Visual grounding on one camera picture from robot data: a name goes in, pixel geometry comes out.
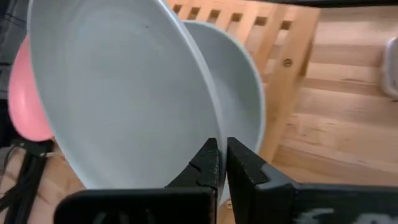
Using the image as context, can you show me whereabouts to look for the white ceramic plate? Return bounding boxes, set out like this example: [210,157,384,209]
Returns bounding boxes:
[27,0,228,207]
[182,20,267,154]

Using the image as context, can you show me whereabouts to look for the black cable bundle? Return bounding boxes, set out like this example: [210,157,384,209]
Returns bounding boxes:
[0,145,48,224]

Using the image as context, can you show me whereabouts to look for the white square planter pot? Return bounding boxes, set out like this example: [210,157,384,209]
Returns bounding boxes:
[381,36,398,101]

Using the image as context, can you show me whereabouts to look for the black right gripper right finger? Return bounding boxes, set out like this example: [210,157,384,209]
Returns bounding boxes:
[226,136,398,224]

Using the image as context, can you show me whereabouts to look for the pink ceramic plate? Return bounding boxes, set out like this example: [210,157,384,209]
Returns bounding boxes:
[7,32,56,142]

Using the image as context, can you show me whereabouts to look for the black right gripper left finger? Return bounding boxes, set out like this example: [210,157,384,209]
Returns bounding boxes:
[53,138,221,224]

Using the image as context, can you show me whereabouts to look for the light wooden slatted shelf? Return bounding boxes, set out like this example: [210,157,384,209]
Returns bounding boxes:
[164,0,322,164]

